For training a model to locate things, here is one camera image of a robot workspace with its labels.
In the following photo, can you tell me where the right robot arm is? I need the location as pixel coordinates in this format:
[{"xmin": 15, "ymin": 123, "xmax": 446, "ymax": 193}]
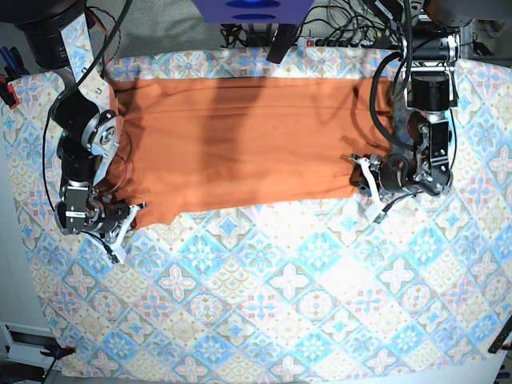
[{"xmin": 1, "ymin": 1, "xmax": 146, "ymax": 265}]

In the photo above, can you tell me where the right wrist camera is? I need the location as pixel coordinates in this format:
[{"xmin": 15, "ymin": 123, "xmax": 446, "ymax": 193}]
[{"xmin": 103, "ymin": 248, "xmax": 126, "ymax": 266}]

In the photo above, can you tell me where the black clamp bottom right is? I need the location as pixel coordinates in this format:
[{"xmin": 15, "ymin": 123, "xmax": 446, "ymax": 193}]
[{"xmin": 487, "ymin": 322, "xmax": 511, "ymax": 354}]

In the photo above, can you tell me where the blue handled clamp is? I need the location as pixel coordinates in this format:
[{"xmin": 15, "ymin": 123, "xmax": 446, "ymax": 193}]
[{"xmin": 1, "ymin": 46, "xmax": 30, "ymax": 80}]

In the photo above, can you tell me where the red black clamp left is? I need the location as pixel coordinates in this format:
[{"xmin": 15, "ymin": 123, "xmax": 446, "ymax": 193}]
[{"xmin": 0, "ymin": 74, "xmax": 19, "ymax": 109}]

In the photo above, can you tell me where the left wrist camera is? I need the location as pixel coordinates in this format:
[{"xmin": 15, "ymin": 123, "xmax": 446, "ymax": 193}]
[{"xmin": 367, "ymin": 206, "xmax": 387, "ymax": 224}]

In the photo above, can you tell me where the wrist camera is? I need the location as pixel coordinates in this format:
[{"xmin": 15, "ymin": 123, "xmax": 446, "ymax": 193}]
[
  {"xmin": 367, "ymin": 206, "xmax": 387, "ymax": 224},
  {"xmin": 103, "ymin": 248, "xmax": 126, "ymax": 266}
]

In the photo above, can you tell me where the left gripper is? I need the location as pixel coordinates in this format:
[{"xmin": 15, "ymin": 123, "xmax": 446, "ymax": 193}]
[{"xmin": 349, "ymin": 154, "xmax": 420, "ymax": 219}]

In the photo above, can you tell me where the orange T-shirt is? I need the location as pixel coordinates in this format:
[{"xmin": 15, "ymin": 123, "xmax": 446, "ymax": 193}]
[{"xmin": 106, "ymin": 78, "xmax": 390, "ymax": 228}]

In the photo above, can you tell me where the orange black clamp bottom left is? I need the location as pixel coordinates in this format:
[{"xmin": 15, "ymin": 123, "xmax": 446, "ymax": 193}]
[{"xmin": 39, "ymin": 346, "xmax": 76, "ymax": 384}]

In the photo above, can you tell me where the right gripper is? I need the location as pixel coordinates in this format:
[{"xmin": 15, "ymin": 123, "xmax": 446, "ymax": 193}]
[{"xmin": 82, "ymin": 198, "xmax": 146, "ymax": 260}]

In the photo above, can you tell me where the white window frame rail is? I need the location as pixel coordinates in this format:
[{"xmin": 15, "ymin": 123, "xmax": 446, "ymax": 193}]
[{"xmin": 1, "ymin": 322, "xmax": 57, "ymax": 368}]

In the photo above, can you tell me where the black mount post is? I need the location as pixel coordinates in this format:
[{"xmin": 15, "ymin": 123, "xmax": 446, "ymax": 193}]
[{"xmin": 266, "ymin": 24, "xmax": 298, "ymax": 64}]

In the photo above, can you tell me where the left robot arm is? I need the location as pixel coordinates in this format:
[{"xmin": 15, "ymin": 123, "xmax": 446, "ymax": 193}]
[{"xmin": 350, "ymin": 1, "xmax": 471, "ymax": 224}]

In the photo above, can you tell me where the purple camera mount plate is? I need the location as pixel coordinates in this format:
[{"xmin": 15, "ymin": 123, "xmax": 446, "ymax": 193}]
[{"xmin": 193, "ymin": 0, "xmax": 313, "ymax": 25}]

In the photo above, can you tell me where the patterned blue tile tablecloth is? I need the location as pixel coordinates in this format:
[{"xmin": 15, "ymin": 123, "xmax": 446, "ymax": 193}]
[{"xmin": 1, "ymin": 60, "xmax": 511, "ymax": 383}]

